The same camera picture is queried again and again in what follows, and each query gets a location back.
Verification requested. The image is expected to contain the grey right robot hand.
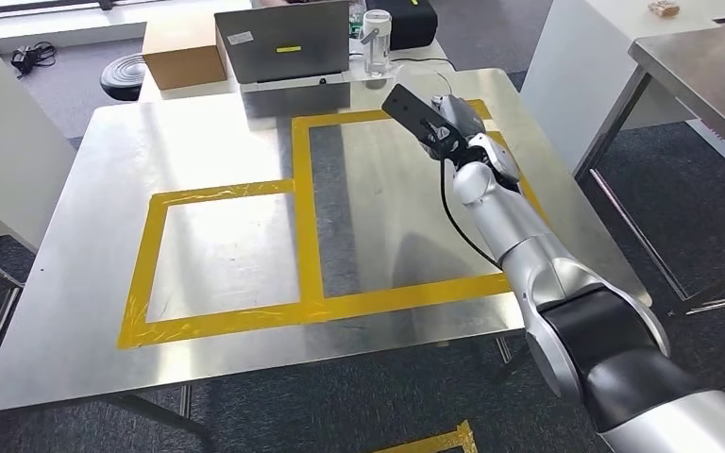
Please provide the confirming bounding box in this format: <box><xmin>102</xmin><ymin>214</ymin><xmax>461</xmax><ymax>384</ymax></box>
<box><xmin>430</xmin><ymin>93</ymin><xmax>489</xmax><ymax>158</ymax></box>

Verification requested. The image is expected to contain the yellow workbench tape marking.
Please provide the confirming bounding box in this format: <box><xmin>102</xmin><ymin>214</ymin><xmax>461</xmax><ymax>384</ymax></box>
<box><xmin>116</xmin><ymin>98</ymin><xmax>552</xmax><ymax>351</ymax></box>

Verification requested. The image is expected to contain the steel workbench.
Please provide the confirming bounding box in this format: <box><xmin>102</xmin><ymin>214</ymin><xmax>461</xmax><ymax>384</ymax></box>
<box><xmin>0</xmin><ymin>67</ymin><xmax>652</xmax><ymax>439</ymax></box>

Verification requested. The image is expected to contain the black case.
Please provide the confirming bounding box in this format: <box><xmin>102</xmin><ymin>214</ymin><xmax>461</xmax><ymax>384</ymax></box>
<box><xmin>365</xmin><ymin>0</ymin><xmax>440</xmax><ymax>53</ymax></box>

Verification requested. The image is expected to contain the clear water bottle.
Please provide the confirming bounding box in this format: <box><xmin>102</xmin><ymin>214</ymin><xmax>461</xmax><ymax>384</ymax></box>
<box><xmin>359</xmin><ymin>8</ymin><xmax>395</xmax><ymax>80</ymax></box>

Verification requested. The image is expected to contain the white table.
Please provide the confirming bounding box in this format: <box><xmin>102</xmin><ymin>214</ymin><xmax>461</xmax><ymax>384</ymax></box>
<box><xmin>519</xmin><ymin>0</ymin><xmax>725</xmax><ymax>167</ymax></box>
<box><xmin>0</xmin><ymin>44</ymin><xmax>78</xmax><ymax>253</ymax></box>

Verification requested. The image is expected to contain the green label bottle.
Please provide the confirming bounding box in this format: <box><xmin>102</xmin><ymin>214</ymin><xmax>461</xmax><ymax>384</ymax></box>
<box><xmin>347</xmin><ymin>0</ymin><xmax>368</xmax><ymax>40</ymax></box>

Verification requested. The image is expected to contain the grey laptop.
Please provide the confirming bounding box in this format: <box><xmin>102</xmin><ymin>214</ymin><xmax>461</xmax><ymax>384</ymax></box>
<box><xmin>213</xmin><ymin>0</ymin><xmax>352</xmax><ymax>95</ymax></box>

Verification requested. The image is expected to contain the small brown object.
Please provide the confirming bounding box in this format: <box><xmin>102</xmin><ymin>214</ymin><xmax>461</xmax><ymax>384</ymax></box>
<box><xmin>646</xmin><ymin>0</ymin><xmax>682</xmax><ymax>19</ymax></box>

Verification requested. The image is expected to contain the brown cardboard box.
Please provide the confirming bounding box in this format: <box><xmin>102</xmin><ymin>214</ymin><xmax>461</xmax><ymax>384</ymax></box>
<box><xmin>142</xmin><ymin>13</ymin><xmax>230</xmax><ymax>92</ymax></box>

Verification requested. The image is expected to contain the yellow floor tape square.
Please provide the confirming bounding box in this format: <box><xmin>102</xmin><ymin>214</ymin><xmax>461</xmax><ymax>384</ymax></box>
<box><xmin>371</xmin><ymin>420</ymin><xmax>480</xmax><ymax>453</ymax></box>

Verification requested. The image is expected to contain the black round stool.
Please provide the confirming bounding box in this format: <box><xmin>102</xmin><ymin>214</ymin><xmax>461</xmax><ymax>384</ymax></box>
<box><xmin>99</xmin><ymin>53</ymin><xmax>148</xmax><ymax>103</ymax></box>

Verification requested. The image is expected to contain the white low platform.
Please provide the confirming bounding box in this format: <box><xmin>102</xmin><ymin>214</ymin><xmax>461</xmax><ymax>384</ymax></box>
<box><xmin>0</xmin><ymin>0</ymin><xmax>254</xmax><ymax>55</ymax></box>

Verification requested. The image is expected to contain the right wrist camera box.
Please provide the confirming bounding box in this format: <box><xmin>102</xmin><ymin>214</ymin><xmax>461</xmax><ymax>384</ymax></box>
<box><xmin>380</xmin><ymin>83</ymin><xmax>458</xmax><ymax>155</ymax></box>

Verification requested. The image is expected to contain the black camera cable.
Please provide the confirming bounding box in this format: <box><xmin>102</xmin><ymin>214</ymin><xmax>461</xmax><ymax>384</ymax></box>
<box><xmin>438</xmin><ymin>156</ymin><xmax>504</xmax><ymax>272</ymax></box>

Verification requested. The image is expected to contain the black cable bundle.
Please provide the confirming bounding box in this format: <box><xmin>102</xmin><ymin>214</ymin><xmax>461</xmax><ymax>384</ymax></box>
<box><xmin>9</xmin><ymin>41</ymin><xmax>58</xmax><ymax>80</ymax></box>

